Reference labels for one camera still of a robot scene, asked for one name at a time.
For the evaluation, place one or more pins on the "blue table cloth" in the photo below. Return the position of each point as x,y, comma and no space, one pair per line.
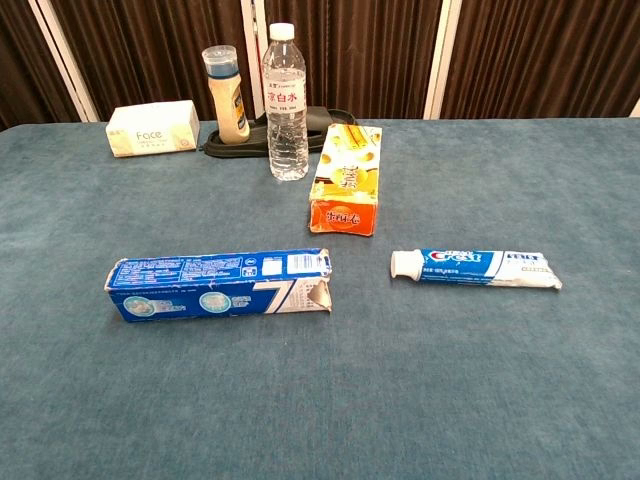
450,375

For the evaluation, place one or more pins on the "beige bottle with blue cap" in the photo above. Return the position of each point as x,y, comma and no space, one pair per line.
227,110

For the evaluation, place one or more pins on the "white partition frame post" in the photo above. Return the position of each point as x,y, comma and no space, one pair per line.
440,65
65,60
251,50
636,110

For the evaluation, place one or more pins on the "white blue toothpaste tube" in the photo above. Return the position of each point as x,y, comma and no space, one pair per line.
470,267

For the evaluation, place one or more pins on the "white facial tissue pack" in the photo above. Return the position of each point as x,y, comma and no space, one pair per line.
150,130

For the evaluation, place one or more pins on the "black slipper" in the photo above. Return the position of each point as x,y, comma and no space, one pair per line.
320,125

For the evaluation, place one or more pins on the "yellow snack packet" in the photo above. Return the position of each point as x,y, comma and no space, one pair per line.
345,180

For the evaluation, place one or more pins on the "dark brown curtain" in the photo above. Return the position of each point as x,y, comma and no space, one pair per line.
525,50

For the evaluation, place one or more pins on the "blue toothpaste box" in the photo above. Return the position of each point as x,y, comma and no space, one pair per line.
200,295

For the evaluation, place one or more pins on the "clear plastic water bottle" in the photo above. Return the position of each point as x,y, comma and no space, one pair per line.
287,125

